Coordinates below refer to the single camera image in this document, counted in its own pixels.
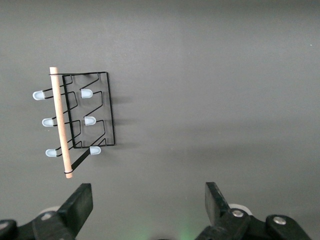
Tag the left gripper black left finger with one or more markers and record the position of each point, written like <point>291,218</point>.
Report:
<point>75,207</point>

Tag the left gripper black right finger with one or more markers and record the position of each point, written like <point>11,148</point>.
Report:
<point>217,207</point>

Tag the dark grey table cloth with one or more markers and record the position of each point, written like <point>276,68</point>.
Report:
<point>200,100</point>

